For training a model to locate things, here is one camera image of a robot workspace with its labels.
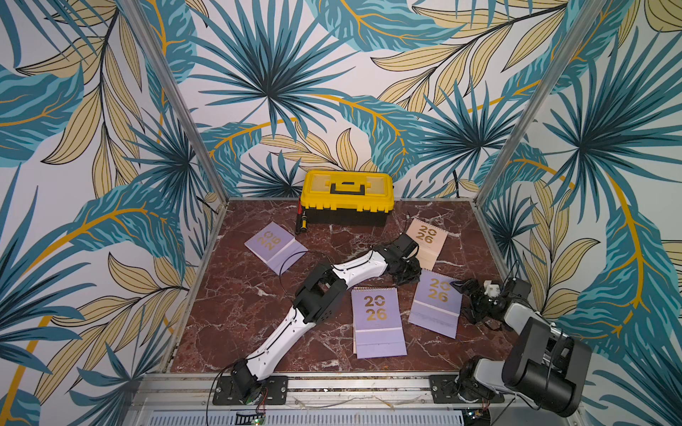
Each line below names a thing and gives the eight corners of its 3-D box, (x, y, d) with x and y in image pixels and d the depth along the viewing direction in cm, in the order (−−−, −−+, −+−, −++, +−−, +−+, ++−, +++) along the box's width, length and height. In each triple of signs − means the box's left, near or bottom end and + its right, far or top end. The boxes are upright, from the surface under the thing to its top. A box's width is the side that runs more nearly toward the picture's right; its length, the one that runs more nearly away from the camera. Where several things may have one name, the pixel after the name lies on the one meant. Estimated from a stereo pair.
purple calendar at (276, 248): (245, 246, 106) (244, 243, 104) (274, 224, 113) (273, 221, 112) (280, 276, 98) (279, 273, 96) (308, 250, 105) (308, 247, 103)
